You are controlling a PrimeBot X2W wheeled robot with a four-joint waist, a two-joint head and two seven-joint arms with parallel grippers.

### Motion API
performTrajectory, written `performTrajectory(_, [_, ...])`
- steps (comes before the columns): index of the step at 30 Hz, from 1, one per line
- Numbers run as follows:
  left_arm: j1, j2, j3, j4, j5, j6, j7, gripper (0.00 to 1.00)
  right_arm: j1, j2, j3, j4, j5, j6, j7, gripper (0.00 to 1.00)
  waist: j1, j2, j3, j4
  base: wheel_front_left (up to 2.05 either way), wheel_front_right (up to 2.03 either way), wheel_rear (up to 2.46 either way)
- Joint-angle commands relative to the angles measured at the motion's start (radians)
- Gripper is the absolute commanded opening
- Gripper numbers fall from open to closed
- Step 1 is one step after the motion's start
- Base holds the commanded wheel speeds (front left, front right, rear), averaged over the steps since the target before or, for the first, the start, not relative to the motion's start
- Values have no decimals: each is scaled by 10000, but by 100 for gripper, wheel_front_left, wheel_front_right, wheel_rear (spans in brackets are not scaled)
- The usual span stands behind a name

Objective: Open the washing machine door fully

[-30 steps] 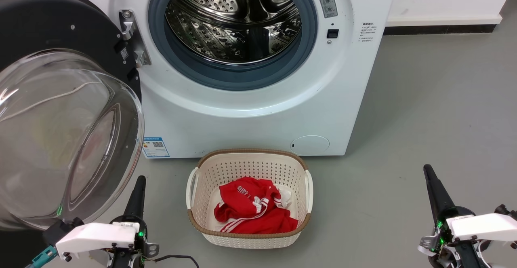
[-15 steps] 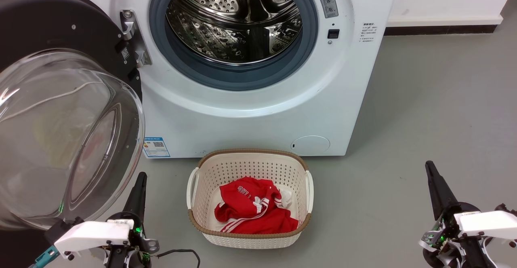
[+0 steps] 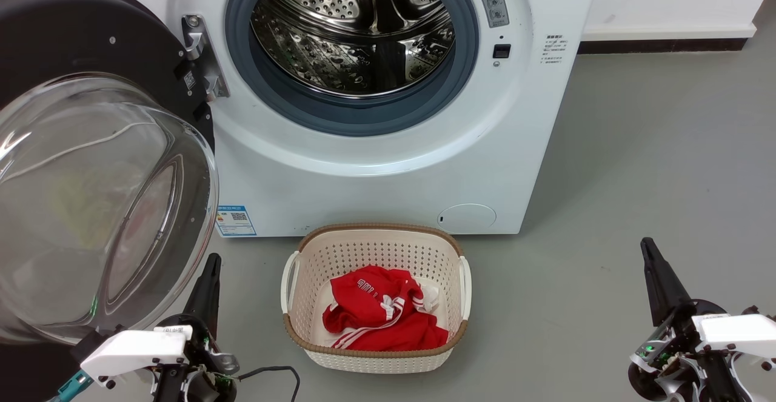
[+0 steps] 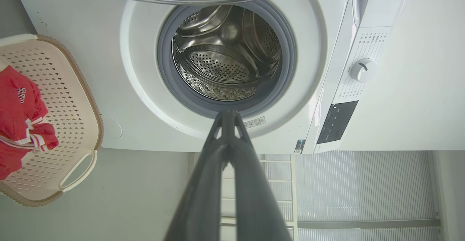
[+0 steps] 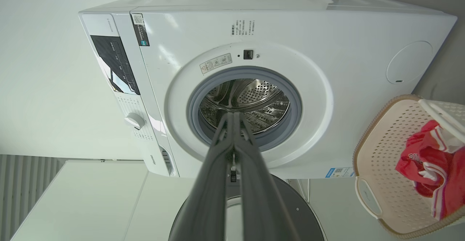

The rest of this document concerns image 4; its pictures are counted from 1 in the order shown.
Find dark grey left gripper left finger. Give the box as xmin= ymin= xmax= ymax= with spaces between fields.
xmin=163 ymin=110 xmax=231 ymax=241

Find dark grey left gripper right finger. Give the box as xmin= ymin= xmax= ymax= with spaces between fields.
xmin=229 ymin=110 xmax=293 ymax=241

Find white front-load washing machine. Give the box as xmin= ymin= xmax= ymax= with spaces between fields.
xmin=10 ymin=0 xmax=465 ymax=154

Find white warning sticker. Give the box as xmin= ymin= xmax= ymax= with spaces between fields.
xmin=243 ymin=116 xmax=266 ymax=129

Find white slatted shutter panel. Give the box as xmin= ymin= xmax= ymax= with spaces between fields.
xmin=187 ymin=150 xmax=443 ymax=241

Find black control display panel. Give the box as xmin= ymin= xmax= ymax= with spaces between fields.
xmin=316 ymin=100 xmax=359 ymax=145

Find round white filter cover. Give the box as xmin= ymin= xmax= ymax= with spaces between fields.
xmin=101 ymin=113 xmax=123 ymax=149

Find perforated steel washer drum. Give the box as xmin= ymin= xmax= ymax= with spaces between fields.
xmin=172 ymin=5 xmax=282 ymax=101

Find white round control knob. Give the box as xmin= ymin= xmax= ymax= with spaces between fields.
xmin=350 ymin=58 xmax=378 ymax=83

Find cream perforated laundry basket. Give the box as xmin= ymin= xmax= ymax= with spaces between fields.
xmin=0 ymin=34 xmax=104 ymax=208

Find red garment with white stripes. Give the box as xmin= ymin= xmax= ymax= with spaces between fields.
xmin=0 ymin=65 xmax=60 ymax=181

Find white detergent drawer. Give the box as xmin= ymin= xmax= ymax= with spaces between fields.
xmin=352 ymin=0 xmax=375 ymax=28

